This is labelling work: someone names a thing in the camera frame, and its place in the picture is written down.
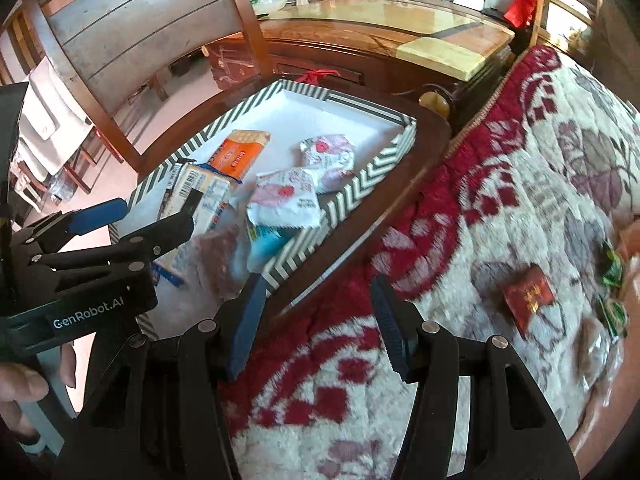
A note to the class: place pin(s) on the red hanging decoration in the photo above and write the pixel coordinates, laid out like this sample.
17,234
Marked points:
520,10

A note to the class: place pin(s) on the wooden rack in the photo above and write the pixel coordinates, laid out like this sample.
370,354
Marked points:
565,10

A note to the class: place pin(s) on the wooden table with glass top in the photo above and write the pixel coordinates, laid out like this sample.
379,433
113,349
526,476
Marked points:
380,20

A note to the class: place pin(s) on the white plastic bag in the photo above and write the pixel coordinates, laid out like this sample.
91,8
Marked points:
267,1

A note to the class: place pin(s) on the wooden chair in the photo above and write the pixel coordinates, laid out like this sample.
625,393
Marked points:
150,20

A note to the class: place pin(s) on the orange cracker packet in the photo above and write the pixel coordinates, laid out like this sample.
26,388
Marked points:
240,152

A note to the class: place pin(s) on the floral fleece blanket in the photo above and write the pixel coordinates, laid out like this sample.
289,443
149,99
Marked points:
450,210

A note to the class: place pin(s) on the person's left hand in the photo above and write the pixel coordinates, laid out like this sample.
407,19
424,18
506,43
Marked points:
22,385

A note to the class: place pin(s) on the light blue snack packet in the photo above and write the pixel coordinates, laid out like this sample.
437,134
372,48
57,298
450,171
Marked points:
267,246

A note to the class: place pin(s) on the pale pink snack packet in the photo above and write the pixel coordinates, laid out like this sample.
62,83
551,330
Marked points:
327,160

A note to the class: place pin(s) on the white cloth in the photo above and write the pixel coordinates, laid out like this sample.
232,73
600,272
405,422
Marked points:
52,115

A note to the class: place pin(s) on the clear bag of brown bread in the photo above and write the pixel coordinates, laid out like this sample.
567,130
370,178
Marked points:
595,355

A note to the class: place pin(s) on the red snack packet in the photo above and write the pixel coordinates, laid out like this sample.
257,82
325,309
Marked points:
529,300

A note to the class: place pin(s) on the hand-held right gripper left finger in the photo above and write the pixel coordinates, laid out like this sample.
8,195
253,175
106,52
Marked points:
245,320

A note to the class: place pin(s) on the clear bag of red fruit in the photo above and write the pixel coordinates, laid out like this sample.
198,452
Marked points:
220,260

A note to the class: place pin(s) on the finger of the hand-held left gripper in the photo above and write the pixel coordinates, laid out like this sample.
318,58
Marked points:
95,215
160,232

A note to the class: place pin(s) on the pink strawberry snack packet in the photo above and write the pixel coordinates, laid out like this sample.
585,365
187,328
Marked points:
285,197

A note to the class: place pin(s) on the wooden bed footboard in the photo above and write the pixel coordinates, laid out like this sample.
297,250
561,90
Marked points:
380,185

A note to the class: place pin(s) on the green striped cardboard box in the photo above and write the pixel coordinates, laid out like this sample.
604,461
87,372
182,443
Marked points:
320,115

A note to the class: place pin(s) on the cracker packet with blue ends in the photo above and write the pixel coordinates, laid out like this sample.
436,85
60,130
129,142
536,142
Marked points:
210,195

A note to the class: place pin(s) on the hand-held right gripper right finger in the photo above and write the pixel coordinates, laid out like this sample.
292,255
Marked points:
395,332

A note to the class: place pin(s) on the peach satin blanket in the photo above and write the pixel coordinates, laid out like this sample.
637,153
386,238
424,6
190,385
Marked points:
607,410

